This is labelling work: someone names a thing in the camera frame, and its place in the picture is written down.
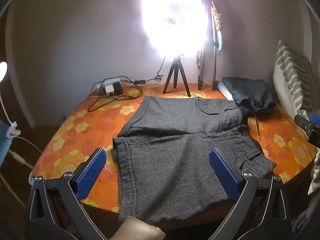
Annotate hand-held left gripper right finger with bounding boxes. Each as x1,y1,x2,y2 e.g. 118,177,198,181
207,148,292,240

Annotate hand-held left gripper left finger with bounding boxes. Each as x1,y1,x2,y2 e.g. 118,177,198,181
25,148,108,240

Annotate grey pants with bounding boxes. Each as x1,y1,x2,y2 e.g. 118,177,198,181
112,95,277,224

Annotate person's patterned clothing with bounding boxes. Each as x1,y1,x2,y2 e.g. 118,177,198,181
307,150,320,196

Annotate green striped pillow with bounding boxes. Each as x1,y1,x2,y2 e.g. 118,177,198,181
272,39,317,120

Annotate thin dark stick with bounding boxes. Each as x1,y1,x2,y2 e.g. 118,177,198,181
254,114,262,141

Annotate orange floral bed sheet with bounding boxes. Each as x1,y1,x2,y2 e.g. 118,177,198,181
29,82,318,213

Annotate black cloth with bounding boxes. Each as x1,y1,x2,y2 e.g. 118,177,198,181
222,77,277,113

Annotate beige padded object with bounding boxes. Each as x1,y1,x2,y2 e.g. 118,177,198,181
117,216,167,240

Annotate white roll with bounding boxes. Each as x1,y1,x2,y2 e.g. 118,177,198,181
217,81,237,101

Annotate white clip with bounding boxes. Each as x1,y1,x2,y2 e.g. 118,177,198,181
5,121,19,139

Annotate white power strip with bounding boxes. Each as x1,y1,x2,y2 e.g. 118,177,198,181
103,79,122,95

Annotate tall folded tripod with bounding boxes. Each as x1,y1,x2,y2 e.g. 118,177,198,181
197,0,219,91

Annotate small black tripod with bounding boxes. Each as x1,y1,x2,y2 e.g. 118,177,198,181
162,54,192,97

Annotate hanging floral cloth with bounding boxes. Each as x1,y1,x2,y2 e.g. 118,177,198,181
195,0,225,69

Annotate white gooseneck lamp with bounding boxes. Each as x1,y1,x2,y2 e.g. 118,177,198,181
0,61,12,127

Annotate white cable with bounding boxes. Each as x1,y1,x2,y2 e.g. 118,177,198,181
9,135,43,170

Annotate ring light cable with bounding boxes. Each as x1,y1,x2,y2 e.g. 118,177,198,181
134,55,167,85

